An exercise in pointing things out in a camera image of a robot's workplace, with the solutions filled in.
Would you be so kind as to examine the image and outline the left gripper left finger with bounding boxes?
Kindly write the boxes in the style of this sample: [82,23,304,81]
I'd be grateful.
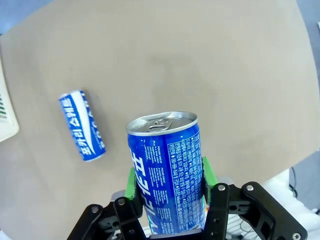
[66,167,149,240]

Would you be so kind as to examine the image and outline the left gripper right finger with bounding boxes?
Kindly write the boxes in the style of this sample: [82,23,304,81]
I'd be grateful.
[201,156,309,240]

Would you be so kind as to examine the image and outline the blue Pocari Sweat can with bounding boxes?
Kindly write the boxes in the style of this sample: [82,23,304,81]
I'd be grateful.
[58,89,107,163]
[125,110,209,236]

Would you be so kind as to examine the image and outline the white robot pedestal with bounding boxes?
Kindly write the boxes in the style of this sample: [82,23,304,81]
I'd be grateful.
[263,168,320,240]

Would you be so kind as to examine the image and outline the thin black cable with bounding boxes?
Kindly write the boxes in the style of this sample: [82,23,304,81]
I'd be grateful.
[288,166,300,199]

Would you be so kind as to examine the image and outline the cream shopping basket brown handles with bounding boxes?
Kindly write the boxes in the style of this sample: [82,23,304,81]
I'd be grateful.
[0,58,20,143]

